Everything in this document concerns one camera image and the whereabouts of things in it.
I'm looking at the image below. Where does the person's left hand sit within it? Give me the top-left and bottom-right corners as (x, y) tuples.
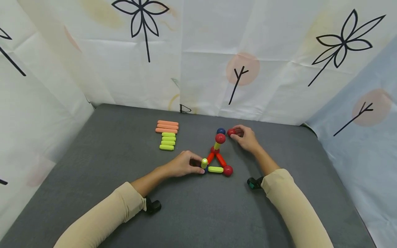
(161, 150), (206, 178)

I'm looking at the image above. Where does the person's right hand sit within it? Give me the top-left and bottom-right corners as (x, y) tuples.
(230, 125), (261, 154)

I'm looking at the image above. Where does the person's right forearm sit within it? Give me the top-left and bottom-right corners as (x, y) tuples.
(253, 145), (334, 248)

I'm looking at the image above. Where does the person's left forearm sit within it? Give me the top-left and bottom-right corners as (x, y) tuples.
(53, 165), (170, 248)

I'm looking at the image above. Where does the black wrist band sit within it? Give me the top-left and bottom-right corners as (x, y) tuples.
(247, 176), (264, 190)
(144, 196), (162, 215)

